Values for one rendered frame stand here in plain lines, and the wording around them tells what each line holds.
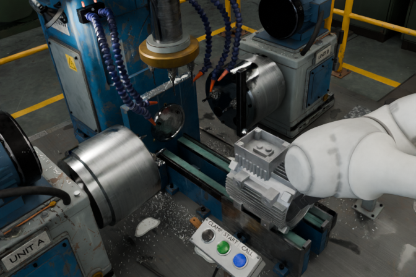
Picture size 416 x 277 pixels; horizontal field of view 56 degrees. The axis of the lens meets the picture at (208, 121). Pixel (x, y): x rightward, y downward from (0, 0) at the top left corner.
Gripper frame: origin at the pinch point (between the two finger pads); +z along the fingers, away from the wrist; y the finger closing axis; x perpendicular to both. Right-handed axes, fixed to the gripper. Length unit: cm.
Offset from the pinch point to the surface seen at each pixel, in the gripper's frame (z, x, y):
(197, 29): 240, -192, -232
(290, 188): 4.7, -4.0, -2.2
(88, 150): 20, -46, 28
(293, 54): 16, -38, -53
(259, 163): 6.1, -14.0, -1.0
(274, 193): 6.8, -5.6, 1.0
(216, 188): 32.1, -17.9, -0.6
